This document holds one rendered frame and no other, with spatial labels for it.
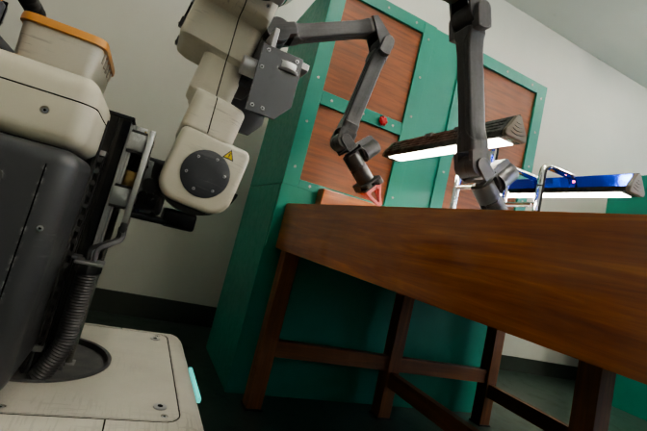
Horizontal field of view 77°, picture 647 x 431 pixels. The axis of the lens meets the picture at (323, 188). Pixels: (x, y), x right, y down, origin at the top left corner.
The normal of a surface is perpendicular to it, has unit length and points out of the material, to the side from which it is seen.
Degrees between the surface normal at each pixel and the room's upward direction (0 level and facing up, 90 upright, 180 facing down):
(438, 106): 90
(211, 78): 90
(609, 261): 90
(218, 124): 90
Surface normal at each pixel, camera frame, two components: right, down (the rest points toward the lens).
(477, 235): -0.88, -0.27
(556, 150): 0.40, -0.03
